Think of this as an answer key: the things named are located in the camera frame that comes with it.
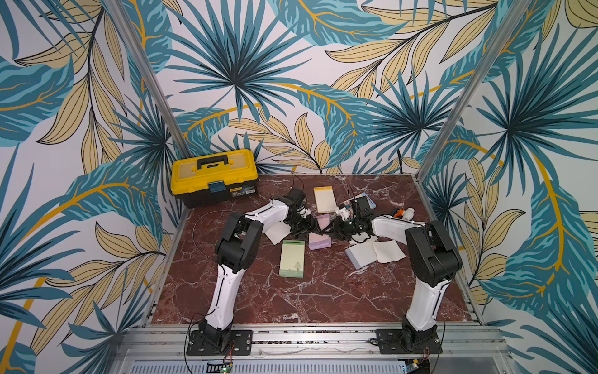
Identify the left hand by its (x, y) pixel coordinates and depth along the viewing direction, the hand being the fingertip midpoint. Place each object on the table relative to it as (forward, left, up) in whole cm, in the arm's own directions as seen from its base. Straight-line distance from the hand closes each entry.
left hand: (317, 236), depth 94 cm
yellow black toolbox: (+19, +46, +11) cm, 52 cm away
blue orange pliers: (+14, -37, -2) cm, 39 cm away
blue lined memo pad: (-6, -17, -2) cm, 19 cm away
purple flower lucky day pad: (-2, 0, 0) cm, 2 cm away
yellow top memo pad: (+22, -5, -4) cm, 22 cm away
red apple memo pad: (+19, -25, -2) cm, 31 cm away
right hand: (+2, -3, +1) cm, 3 cm away
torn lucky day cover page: (+6, +18, -3) cm, 19 cm away
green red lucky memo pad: (-8, +10, -4) cm, 13 cm away
